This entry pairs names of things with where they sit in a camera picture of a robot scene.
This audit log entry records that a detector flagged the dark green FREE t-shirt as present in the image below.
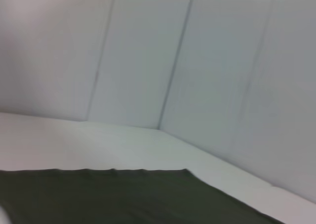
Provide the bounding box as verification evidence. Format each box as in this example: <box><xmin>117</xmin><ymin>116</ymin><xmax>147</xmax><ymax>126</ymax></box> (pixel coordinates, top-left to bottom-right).
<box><xmin>0</xmin><ymin>168</ymin><xmax>284</xmax><ymax>224</ymax></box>

